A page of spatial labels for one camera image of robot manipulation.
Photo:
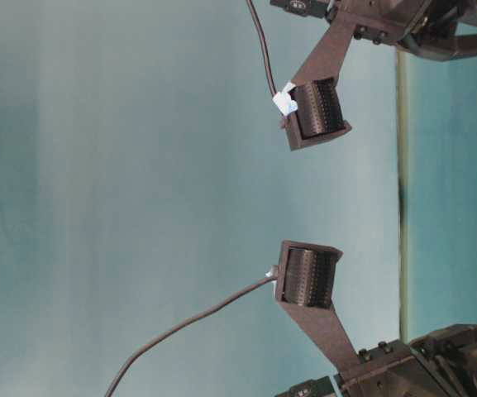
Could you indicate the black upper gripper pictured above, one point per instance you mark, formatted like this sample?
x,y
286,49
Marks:
x,y
434,30

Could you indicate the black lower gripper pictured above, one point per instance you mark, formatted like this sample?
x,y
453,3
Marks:
x,y
440,363

